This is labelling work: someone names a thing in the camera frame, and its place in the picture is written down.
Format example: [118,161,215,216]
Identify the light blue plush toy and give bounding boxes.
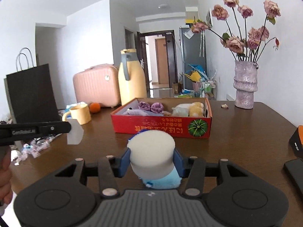
[140,167,182,190]

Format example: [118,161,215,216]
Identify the white round sponge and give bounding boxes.
[127,130,175,180]

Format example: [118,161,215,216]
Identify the purple satin scrunchie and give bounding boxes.
[138,101,164,114]

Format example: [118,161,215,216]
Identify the person's left hand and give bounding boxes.
[0,147,13,204]

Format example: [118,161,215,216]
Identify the crumpled plastic wrappers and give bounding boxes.
[11,136,56,166]

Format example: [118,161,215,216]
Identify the red cardboard box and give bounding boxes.
[110,97,213,138]

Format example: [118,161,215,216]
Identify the black paper bag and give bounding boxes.
[4,47,61,124]

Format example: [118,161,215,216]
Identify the purple blue cloth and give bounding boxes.
[122,109,164,117]

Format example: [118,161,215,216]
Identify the white yellow plush toy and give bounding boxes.
[176,102,204,117]

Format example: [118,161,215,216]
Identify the orange fruit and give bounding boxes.
[89,103,101,114]

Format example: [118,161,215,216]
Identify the yellow mug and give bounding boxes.
[62,103,91,125]

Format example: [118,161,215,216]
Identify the fallen dried petal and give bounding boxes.
[221,103,229,109]

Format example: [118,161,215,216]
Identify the cluttered toy rack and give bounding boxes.
[175,64,217,100]

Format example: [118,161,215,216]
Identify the yellow thermos jug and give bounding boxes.
[118,49,147,105]

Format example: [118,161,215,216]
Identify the pink small suitcase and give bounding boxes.
[73,64,121,107]

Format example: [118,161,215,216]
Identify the brown wooden door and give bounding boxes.
[155,37,169,85]

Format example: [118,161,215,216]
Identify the purple ceramic vase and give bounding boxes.
[233,61,258,110]

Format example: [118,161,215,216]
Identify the grey refrigerator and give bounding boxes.
[179,27,207,75]

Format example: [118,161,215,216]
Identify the black flat remote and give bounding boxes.
[283,158,303,197]

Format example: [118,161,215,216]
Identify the orange black device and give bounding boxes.
[289,125,303,159]

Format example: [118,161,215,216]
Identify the dried pink roses bouquet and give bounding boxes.
[190,0,281,68]

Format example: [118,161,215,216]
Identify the yellow box on refrigerator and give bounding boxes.
[185,19,196,25]

